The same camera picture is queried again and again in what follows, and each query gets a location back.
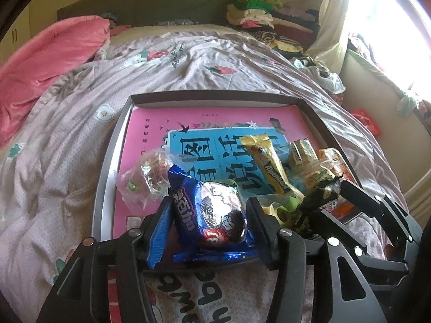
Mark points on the black cartoon snack packet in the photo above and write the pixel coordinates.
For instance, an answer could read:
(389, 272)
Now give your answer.
(320, 193)

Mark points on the white plastic bag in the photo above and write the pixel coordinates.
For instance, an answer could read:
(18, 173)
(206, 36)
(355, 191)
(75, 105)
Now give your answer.
(326, 77)

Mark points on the green yellow snack packet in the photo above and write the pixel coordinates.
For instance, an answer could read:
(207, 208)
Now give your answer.
(284, 210)

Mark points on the grey cardboard box tray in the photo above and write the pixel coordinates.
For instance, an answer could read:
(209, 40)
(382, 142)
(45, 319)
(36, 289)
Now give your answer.
(215, 99)

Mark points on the cream wardrobe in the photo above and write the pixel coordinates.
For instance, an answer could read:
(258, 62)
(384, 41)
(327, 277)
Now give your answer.
(20, 30)

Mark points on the pink quilt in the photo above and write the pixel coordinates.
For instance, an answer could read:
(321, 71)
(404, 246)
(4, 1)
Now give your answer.
(40, 60)

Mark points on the clear rice cracker packet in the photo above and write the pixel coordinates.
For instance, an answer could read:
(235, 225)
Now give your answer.
(315, 175)

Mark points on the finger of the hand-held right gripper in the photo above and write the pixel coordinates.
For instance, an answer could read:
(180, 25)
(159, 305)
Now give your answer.
(363, 198)
(373, 259)

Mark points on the long yellow candy packet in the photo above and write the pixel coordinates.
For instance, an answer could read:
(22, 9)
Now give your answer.
(272, 165)

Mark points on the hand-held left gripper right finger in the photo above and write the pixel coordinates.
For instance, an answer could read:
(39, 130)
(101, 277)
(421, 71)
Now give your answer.
(262, 232)

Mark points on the orange snack packet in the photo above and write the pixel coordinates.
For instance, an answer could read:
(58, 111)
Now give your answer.
(336, 161)

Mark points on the grey headboard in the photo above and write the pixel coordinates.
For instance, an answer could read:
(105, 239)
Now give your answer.
(151, 3)

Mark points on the clothes on window ledge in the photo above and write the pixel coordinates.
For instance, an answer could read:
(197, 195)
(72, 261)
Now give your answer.
(370, 50)

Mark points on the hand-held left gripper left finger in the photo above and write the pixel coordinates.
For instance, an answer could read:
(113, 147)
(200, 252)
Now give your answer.
(158, 239)

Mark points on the cream curtain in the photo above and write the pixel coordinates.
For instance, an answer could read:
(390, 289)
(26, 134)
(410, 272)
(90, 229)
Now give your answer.
(333, 23)

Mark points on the clear wrapped candy bag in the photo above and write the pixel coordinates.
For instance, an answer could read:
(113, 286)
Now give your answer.
(148, 175)

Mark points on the red plastic bag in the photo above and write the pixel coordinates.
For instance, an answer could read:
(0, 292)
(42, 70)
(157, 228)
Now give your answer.
(365, 119)

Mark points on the blue cookie packet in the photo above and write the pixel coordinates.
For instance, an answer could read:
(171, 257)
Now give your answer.
(208, 218)

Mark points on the pink picture book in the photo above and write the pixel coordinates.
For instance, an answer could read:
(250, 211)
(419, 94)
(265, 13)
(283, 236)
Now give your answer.
(151, 124)

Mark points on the beige bed sheet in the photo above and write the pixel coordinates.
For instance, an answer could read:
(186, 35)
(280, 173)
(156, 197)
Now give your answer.
(141, 35)

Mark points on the blue and pink cloth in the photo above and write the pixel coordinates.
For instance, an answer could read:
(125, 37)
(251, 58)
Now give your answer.
(112, 18)

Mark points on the pile of folded clothes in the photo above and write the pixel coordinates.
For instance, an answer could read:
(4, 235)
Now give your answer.
(256, 10)

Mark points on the yellow biscuit packet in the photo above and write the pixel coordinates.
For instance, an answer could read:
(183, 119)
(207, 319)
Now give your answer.
(301, 153)

